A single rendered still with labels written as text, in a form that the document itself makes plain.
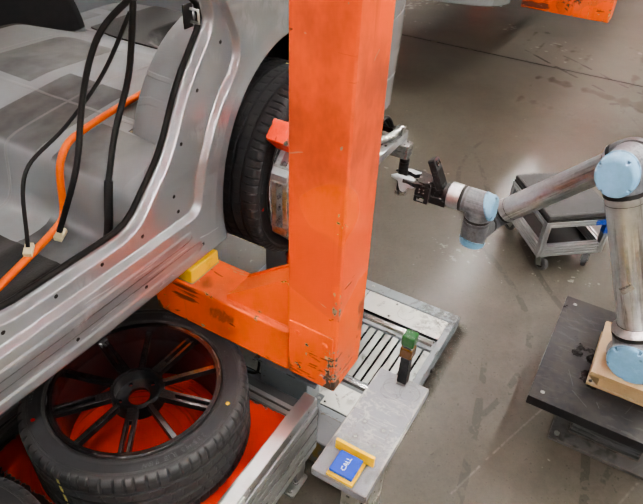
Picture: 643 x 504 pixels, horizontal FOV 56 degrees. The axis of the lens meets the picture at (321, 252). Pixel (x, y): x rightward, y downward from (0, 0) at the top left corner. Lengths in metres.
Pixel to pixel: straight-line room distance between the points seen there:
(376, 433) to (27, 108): 1.55
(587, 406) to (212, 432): 1.25
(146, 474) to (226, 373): 0.38
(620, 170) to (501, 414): 1.14
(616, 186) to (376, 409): 0.93
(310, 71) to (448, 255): 2.08
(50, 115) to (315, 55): 1.19
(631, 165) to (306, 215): 0.88
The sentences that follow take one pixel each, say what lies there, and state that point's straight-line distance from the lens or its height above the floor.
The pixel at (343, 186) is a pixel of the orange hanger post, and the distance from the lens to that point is 1.37.
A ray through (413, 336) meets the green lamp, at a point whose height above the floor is 0.66.
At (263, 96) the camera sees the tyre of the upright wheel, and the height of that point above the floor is 1.14.
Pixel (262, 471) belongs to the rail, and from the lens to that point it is 1.85.
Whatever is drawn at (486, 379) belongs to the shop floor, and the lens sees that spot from 2.66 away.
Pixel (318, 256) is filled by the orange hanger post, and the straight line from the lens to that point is 1.52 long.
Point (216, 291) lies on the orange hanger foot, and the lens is 1.91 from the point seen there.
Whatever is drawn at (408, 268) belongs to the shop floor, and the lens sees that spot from 3.11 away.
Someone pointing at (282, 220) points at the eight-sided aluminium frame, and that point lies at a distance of 1.99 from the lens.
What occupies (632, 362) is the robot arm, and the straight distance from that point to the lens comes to 2.10.
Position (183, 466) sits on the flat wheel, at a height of 0.49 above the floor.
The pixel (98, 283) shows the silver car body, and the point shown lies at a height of 0.91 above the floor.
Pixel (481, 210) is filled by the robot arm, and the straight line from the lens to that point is 2.12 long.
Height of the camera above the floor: 1.94
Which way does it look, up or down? 38 degrees down
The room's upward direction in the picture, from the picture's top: 2 degrees clockwise
